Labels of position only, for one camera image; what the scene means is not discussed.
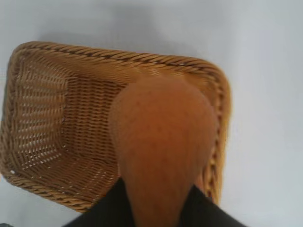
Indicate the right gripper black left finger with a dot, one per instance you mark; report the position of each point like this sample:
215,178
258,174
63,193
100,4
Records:
111,212

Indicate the woven wicker basket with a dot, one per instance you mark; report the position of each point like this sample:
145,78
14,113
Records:
59,118

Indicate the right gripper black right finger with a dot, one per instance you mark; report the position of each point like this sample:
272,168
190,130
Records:
203,215

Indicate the lumpy orange fruit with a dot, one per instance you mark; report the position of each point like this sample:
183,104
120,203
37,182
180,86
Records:
161,142

